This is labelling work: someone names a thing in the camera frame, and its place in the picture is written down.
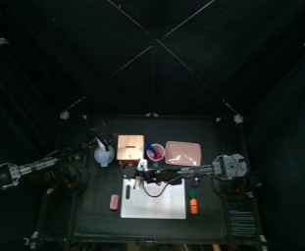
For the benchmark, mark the slim black marker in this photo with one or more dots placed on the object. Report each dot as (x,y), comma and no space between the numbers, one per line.
(128,192)

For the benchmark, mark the orange toy carrot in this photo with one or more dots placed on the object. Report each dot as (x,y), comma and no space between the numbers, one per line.
(195,205)

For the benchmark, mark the white cutting board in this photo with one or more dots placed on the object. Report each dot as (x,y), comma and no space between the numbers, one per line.
(155,202)

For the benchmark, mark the pink square plate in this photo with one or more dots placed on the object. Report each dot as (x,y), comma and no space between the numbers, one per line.
(184,153)

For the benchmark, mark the red plastic cup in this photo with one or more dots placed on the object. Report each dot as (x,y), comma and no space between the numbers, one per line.
(156,152)

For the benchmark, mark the pink rectangular block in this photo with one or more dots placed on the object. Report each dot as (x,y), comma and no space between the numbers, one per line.
(115,202)

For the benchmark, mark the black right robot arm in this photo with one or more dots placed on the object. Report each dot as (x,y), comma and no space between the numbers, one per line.
(203,170)

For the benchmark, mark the dark metal container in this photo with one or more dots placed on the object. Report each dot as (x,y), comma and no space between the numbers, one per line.
(143,164)

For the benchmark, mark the small blue block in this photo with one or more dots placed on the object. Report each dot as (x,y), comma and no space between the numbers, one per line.
(156,164)

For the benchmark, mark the wooden box with red drawer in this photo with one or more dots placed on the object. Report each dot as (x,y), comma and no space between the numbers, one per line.
(131,148)

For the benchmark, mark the grey-blue bowl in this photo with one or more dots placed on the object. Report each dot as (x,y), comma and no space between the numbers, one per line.
(104,155)

